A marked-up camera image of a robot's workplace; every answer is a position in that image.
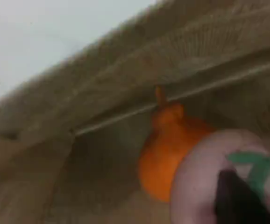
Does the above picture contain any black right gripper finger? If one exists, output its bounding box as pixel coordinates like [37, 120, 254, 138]
[214, 170, 270, 224]

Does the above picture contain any pink peach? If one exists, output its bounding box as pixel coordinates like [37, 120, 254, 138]
[171, 128, 270, 224]

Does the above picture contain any orange fruit with stem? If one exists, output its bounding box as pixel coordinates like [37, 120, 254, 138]
[138, 85, 218, 203]

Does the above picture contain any brown jute bag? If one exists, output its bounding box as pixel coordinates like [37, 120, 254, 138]
[0, 0, 270, 224]

